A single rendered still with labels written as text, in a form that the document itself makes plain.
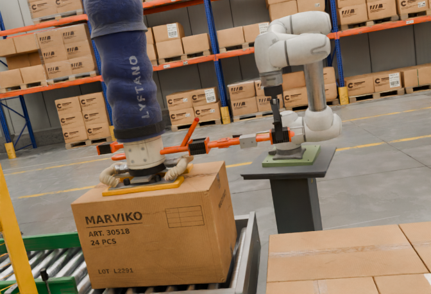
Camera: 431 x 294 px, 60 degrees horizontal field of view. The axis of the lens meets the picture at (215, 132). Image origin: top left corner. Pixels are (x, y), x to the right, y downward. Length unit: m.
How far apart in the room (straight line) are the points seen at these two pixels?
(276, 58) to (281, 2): 7.33
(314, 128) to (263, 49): 0.86
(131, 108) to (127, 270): 0.68
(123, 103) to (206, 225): 0.59
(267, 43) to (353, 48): 8.91
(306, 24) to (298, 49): 0.54
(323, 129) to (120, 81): 1.21
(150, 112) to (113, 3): 0.45
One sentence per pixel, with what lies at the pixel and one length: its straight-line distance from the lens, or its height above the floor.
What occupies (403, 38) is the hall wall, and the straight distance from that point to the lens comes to 10.78.
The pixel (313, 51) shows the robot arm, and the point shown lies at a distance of 1.49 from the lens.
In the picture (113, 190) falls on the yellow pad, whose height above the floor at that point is 0.97.
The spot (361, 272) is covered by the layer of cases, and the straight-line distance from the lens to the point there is 1.63.
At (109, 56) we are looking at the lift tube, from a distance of 1.59.
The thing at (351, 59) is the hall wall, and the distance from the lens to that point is 10.37.
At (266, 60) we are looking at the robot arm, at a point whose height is 1.39.
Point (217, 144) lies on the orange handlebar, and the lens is 1.58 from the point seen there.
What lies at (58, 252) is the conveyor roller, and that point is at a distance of 2.38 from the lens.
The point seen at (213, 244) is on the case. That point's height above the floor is 0.72.
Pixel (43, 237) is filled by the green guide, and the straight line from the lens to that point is 2.40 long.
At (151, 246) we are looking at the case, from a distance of 1.63.
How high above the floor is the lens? 1.42
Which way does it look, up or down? 10 degrees down
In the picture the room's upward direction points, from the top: 10 degrees counter-clockwise
